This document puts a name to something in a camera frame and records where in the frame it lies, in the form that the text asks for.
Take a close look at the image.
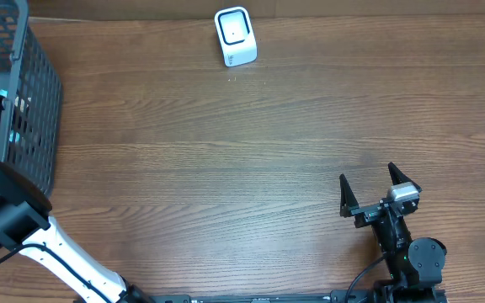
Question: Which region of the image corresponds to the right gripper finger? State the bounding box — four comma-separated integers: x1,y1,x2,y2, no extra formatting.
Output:
339,174,360,217
387,162,422,193

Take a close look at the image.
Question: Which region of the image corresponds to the teal tissue packet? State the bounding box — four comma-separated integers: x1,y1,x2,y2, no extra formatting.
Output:
0,89,29,142

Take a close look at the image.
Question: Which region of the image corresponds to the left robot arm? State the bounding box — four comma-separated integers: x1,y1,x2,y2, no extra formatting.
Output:
0,161,152,302

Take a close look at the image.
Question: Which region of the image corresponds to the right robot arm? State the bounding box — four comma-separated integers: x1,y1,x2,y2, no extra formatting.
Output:
330,162,447,303

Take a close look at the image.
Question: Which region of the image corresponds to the white barcode scanner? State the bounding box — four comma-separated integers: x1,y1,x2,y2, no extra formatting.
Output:
214,6,258,67

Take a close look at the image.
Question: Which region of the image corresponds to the grey plastic mesh basket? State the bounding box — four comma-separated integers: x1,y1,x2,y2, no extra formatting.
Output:
0,0,63,195

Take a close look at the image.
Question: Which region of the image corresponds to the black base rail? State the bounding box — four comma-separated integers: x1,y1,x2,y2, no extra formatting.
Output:
151,290,385,303

